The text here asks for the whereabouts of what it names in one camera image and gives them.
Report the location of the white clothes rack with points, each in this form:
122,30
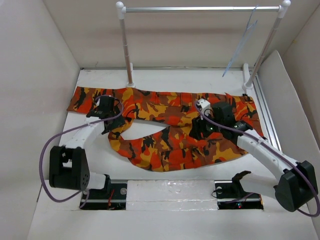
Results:
248,78

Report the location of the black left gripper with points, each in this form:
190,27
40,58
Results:
117,123

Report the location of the aluminium side rail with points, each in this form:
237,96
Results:
269,129

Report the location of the orange camouflage trousers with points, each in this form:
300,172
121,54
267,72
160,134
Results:
172,148

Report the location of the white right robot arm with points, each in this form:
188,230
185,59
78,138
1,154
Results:
293,183

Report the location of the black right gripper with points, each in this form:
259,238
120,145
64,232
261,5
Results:
198,125

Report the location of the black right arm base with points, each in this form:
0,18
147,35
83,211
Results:
231,196

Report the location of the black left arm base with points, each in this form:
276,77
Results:
114,200

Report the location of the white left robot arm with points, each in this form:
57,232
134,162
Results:
68,164

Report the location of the blue wire hanger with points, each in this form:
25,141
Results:
248,31

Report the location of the white foam board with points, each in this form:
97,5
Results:
291,124

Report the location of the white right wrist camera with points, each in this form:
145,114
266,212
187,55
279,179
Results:
204,106

